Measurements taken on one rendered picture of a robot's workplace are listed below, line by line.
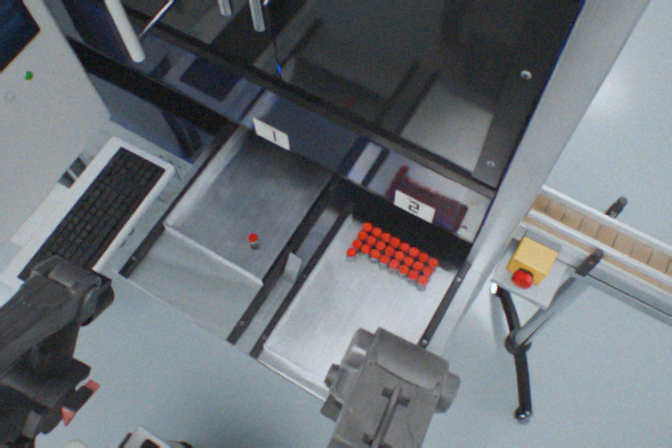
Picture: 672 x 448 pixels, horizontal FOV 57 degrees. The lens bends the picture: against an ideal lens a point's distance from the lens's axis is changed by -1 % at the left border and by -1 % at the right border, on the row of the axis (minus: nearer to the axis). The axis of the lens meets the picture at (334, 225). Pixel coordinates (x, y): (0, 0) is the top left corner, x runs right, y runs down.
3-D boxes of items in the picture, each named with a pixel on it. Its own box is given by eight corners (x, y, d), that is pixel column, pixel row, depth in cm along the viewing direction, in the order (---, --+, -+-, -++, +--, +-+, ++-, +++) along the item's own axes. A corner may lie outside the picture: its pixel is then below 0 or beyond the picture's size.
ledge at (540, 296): (516, 230, 139) (518, 226, 137) (570, 257, 136) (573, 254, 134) (489, 281, 134) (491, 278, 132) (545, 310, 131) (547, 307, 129)
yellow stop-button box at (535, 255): (519, 242, 127) (528, 227, 120) (551, 258, 125) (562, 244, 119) (503, 272, 124) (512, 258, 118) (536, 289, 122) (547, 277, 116)
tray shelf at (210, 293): (236, 115, 153) (235, 110, 151) (496, 247, 137) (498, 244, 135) (113, 272, 137) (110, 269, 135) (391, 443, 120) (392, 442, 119)
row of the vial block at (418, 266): (360, 237, 136) (360, 228, 132) (432, 276, 132) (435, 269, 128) (354, 245, 136) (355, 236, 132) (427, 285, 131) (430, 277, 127)
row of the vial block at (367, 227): (365, 229, 137) (365, 220, 133) (437, 268, 133) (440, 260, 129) (360, 237, 136) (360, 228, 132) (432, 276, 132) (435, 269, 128)
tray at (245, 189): (251, 119, 150) (249, 110, 147) (344, 165, 144) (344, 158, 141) (166, 229, 139) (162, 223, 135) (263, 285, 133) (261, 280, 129)
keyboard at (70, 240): (122, 147, 157) (118, 142, 154) (166, 170, 154) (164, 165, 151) (18, 278, 143) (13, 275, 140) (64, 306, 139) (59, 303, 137)
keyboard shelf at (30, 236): (92, 126, 163) (88, 120, 160) (178, 170, 157) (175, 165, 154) (-24, 266, 147) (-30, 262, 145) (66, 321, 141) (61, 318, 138)
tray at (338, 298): (350, 219, 138) (350, 213, 135) (455, 276, 132) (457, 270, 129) (265, 349, 127) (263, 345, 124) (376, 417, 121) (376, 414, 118)
